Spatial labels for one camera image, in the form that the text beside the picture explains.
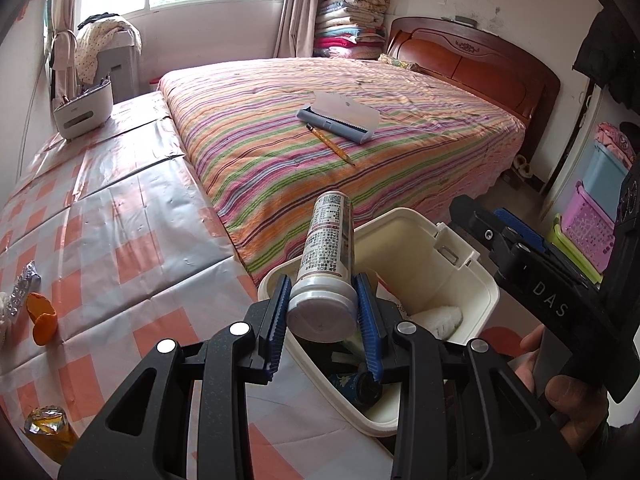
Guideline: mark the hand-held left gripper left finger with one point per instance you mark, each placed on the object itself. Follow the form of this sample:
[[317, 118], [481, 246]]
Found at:
[[277, 322]]

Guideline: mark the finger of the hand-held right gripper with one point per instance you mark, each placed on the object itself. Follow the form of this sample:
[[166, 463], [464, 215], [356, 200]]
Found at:
[[520, 228], [545, 295]]

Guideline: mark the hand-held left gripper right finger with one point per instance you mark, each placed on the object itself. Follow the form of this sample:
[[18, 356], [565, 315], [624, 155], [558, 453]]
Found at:
[[368, 332]]

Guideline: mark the white labelled tube bottle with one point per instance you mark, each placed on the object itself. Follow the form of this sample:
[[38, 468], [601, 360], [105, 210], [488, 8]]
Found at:
[[325, 260]]

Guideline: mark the white plastic bin with lid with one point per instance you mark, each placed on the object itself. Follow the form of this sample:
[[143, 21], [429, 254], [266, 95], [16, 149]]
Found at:
[[415, 260]]

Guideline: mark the person's right forearm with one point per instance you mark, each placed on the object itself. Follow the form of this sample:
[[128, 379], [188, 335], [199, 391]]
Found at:
[[622, 447]]

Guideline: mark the person's right hand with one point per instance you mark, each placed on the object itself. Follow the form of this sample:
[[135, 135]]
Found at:
[[580, 405]]

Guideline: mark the green storage basket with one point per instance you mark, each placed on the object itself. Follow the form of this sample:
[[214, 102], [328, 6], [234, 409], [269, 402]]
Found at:
[[567, 250]]

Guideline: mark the pair of fluffy slippers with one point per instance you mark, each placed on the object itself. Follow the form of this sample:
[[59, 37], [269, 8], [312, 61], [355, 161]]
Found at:
[[523, 167]]

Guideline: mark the red round object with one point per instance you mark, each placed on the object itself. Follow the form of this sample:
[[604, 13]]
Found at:
[[502, 342]]

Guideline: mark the purple storage basket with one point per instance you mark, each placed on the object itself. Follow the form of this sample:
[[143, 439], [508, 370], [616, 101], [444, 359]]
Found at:
[[587, 230]]

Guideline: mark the blue storage basket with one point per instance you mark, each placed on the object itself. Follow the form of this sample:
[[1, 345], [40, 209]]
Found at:
[[602, 175]]

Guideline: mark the pink folded clothes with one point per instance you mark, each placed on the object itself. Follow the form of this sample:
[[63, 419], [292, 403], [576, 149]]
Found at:
[[617, 142]]

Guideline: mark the striped bed blanket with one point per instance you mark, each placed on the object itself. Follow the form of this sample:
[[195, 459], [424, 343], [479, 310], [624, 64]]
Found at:
[[350, 185]]

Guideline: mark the wooden bed headboard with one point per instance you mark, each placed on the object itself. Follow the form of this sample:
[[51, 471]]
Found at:
[[480, 67]]

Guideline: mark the orange checkered tablecloth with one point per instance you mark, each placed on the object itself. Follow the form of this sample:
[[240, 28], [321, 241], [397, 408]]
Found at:
[[125, 240]]

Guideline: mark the yellow pencil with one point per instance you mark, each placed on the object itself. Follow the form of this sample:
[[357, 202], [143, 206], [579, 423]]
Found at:
[[330, 144]]

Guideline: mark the dark hanging jacket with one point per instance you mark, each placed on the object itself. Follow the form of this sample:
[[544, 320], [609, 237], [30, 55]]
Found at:
[[607, 55]]

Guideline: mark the floral pillow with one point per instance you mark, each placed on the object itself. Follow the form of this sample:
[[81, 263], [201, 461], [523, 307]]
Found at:
[[397, 62]]

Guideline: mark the blue open case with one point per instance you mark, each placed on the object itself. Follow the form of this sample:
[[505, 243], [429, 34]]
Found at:
[[340, 117]]

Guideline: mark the orange peel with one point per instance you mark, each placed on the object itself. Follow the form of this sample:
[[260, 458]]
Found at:
[[42, 320]]

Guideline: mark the silver foil wrapper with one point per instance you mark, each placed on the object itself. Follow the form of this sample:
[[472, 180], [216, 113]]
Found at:
[[22, 287]]

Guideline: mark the small red object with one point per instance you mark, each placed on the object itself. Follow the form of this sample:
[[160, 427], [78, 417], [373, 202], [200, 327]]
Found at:
[[155, 85]]

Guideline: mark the stack of folded blankets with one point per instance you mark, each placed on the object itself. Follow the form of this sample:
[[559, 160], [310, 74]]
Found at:
[[350, 15]]

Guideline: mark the white desktop organizer box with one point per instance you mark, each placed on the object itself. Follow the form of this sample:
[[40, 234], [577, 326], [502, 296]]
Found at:
[[82, 110]]

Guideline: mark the grey cabinet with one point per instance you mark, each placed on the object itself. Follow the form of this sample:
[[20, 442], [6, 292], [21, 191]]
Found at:
[[120, 70]]

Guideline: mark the polka-dot cloth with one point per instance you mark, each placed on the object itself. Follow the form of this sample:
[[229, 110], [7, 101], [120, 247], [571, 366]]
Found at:
[[102, 35]]

